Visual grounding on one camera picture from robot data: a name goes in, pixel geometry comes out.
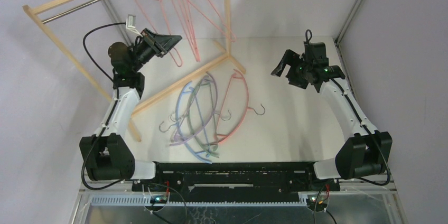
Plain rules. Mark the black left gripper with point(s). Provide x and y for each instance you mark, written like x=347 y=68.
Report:
x=162 y=44

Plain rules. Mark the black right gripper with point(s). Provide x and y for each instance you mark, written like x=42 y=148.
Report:
x=294 y=72

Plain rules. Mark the pink notched hanger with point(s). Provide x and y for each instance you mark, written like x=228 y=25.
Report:
x=155 y=14

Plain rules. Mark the green plastic hanger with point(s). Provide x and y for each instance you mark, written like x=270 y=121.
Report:
x=201 y=137

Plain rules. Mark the purple plastic hanger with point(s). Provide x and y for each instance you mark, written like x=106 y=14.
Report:
x=208 y=80

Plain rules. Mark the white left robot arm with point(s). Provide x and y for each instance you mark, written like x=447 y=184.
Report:
x=106 y=155

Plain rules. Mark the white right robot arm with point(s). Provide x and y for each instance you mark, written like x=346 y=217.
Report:
x=366 y=149

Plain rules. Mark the pink curved plastic hanger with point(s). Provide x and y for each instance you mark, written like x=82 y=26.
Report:
x=236 y=75

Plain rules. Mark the blue plastic hanger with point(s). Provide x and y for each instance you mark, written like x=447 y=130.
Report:
x=182 y=124

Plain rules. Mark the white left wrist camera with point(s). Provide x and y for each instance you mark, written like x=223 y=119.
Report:
x=130 y=25

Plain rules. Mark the left aluminium frame post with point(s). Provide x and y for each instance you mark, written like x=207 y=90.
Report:
x=114 y=18

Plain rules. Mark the aluminium frame post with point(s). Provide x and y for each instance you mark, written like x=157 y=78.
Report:
x=114 y=18
x=347 y=22

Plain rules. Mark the right aluminium frame post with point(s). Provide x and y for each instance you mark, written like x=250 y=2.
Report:
x=347 y=22

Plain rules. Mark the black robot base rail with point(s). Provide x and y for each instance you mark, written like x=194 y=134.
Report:
x=225 y=184

